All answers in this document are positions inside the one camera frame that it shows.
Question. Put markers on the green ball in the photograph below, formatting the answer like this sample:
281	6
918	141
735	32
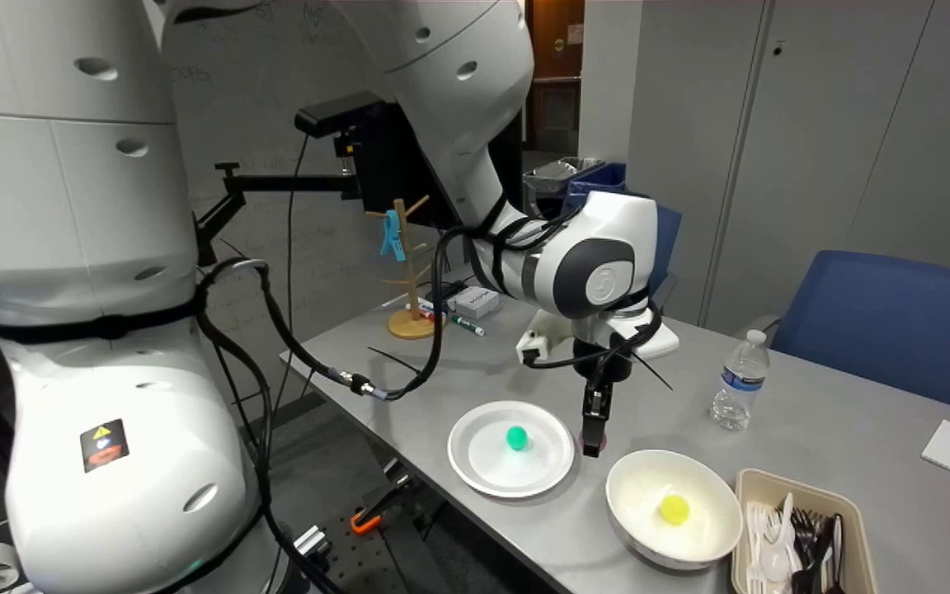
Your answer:
516	437

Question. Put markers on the orange black clamp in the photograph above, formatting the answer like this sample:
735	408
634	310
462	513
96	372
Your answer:
372	513

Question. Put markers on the grey metal cabinet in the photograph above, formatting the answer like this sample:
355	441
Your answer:
826	135

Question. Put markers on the yellow ball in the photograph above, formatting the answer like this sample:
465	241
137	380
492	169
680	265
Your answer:
674	510

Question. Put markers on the black camera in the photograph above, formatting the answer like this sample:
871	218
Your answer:
336	113

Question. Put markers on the beige rectangular tray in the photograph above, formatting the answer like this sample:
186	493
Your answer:
782	476

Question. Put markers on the clear plastic water bottle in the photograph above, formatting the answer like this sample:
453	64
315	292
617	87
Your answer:
741	380

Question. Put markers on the white plate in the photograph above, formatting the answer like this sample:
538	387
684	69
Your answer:
486	456

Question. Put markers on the white bowl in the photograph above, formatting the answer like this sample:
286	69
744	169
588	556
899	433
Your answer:
634	515

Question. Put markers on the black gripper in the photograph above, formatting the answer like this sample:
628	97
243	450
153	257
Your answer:
606	365

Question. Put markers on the white cutlery packet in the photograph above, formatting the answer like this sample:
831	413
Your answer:
767	546

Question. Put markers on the black square panel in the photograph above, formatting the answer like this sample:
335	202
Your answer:
386	166

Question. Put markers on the blue clip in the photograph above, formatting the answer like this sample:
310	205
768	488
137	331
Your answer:
392	237

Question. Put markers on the wooden stand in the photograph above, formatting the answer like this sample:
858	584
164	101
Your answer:
409	328

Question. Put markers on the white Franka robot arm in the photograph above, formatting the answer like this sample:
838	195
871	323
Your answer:
80	166

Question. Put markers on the black plastic cutlery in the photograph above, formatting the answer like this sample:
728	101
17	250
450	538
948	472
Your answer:
823	546

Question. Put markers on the small grey white box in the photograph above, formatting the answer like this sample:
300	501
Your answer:
475	301

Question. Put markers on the silver metal knob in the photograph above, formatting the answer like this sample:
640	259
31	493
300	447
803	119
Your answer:
310	542

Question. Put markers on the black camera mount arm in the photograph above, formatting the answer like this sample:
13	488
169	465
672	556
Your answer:
278	184

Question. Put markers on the brown wooden door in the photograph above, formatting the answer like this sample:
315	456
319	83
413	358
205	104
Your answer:
556	46

